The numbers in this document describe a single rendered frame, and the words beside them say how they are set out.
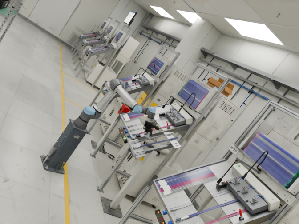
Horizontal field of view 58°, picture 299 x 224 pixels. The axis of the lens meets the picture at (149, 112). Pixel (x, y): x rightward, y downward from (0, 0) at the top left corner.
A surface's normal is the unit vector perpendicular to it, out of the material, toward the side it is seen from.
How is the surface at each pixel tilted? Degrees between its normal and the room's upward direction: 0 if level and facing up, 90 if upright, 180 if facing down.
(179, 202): 44
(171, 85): 90
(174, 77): 90
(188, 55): 90
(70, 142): 90
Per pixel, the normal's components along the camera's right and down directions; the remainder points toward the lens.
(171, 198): -0.11, -0.89
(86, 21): 0.29, 0.39
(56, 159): 0.46, 0.49
